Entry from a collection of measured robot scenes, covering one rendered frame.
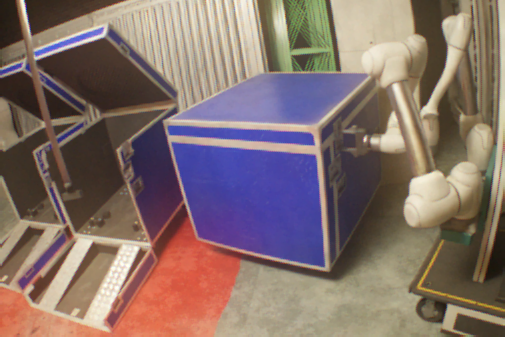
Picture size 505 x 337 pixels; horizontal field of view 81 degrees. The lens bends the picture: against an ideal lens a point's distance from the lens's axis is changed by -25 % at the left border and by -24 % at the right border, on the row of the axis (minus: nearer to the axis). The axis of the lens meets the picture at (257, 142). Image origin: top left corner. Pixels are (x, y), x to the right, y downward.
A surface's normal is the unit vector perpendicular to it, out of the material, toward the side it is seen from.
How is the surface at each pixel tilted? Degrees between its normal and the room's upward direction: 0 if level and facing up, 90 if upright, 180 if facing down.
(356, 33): 90
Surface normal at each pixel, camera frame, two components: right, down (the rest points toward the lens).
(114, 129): -0.23, 0.39
